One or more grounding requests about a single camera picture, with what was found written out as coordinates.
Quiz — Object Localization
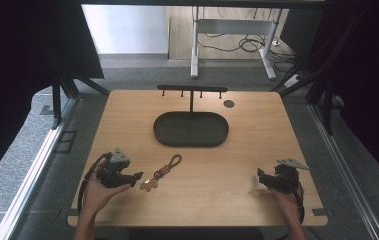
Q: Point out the aluminium floor rail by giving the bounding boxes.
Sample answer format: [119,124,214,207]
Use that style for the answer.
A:
[307,102,379,240]
[0,97,80,240]

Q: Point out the white metal desk frame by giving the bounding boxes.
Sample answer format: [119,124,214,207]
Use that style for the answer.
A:
[189,5,284,81]

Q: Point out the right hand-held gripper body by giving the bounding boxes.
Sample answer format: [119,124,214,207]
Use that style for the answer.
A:
[266,158,310,195]

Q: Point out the white power strip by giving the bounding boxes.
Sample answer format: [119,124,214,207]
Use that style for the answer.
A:
[282,74,302,89]

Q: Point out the person's left hand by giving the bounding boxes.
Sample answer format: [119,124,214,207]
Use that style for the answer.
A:
[82,160,132,218]

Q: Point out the black key rack with tray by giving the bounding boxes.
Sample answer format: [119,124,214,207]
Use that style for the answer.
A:
[152,84,230,149]

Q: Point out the keychain with brown strap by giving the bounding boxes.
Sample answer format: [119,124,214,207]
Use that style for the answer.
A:
[139,153,183,193]

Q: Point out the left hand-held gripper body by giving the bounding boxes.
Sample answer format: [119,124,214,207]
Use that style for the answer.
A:
[96,148,135,189]

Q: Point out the black cables on floor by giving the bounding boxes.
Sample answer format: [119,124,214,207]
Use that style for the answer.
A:
[197,30,299,73]

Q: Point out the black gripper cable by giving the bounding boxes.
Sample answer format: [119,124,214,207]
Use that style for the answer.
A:
[288,176,307,225]
[76,151,114,215]

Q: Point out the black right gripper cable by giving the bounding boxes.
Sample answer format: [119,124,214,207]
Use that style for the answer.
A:
[288,176,307,225]

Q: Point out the black curtain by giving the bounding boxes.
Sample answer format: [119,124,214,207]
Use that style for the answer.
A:
[305,0,379,194]
[0,0,105,194]

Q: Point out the person's right hand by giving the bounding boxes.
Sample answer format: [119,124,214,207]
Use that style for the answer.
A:
[268,183,307,219]

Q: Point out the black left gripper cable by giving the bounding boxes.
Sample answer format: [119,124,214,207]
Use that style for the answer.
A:
[76,151,114,215]

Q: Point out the black metal stand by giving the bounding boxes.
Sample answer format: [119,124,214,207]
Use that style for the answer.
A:
[270,13,345,136]
[50,74,111,130]

